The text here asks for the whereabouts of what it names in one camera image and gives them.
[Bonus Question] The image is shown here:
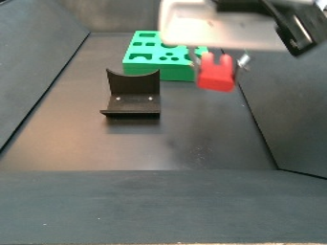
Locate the green foam shape tray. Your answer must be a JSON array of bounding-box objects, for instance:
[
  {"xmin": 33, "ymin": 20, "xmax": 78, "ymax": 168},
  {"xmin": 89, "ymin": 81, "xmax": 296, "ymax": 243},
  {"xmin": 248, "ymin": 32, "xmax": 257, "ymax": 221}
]
[{"xmin": 122, "ymin": 31, "xmax": 193, "ymax": 81}]

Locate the red square-circle object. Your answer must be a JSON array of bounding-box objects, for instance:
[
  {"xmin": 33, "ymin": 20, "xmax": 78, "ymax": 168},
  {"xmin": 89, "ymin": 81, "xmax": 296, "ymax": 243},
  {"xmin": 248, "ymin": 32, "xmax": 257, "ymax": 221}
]
[{"xmin": 196, "ymin": 53, "xmax": 234, "ymax": 92}]

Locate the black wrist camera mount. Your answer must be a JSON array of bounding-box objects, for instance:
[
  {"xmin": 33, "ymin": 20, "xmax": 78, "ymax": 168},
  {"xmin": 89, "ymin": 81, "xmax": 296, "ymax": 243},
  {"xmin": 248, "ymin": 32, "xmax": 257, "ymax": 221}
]
[{"xmin": 210, "ymin": 0, "xmax": 327, "ymax": 56}]

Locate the black curved fixture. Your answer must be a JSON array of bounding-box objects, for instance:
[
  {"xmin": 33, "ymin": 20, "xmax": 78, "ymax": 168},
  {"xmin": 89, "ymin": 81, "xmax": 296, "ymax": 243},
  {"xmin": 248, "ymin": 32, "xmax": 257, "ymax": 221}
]
[{"xmin": 100, "ymin": 69, "xmax": 161, "ymax": 117}]

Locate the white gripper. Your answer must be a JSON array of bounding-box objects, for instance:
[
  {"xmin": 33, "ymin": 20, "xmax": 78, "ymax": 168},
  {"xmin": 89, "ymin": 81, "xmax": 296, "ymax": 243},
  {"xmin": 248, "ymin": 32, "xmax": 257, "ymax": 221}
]
[{"xmin": 158, "ymin": 0, "xmax": 284, "ymax": 71}]

